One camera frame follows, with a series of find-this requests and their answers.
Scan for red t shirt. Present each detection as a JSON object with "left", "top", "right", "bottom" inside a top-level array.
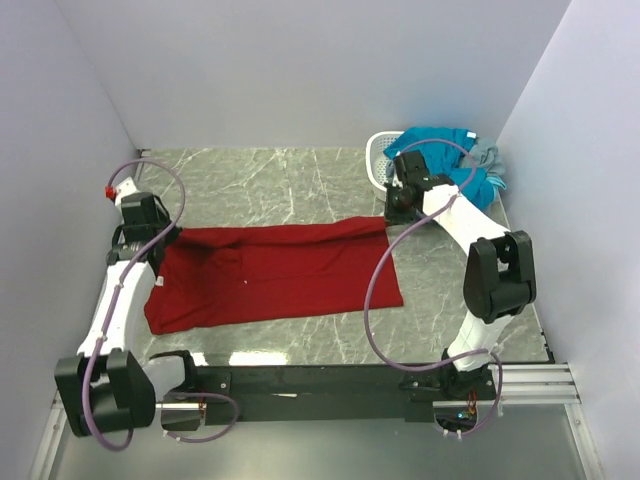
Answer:
[{"left": 144, "top": 217, "right": 389, "bottom": 335}]

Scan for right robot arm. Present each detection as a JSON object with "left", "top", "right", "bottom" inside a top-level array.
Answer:
[{"left": 384, "top": 151, "right": 536, "bottom": 399}]

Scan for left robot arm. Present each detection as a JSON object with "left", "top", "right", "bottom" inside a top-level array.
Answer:
[{"left": 54, "top": 191, "right": 200, "bottom": 437}]

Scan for white plastic laundry basket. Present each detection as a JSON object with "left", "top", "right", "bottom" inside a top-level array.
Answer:
[{"left": 365, "top": 131, "right": 403, "bottom": 203}]

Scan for teal blue t shirt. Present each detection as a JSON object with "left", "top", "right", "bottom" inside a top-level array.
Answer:
[{"left": 384, "top": 127, "right": 506, "bottom": 210}]

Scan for grey blue t shirt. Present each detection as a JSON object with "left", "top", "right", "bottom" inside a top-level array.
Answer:
[{"left": 460, "top": 137, "right": 506, "bottom": 186}]

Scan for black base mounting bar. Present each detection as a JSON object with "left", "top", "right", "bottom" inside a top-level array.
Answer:
[{"left": 159, "top": 363, "right": 501, "bottom": 426}]

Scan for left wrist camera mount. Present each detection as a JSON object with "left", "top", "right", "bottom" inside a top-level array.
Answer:
[{"left": 105, "top": 177, "right": 141, "bottom": 210}]

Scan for aluminium frame rail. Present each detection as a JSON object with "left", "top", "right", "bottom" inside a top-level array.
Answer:
[{"left": 49, "top": 363, "right": 584, "bottom": 411}]

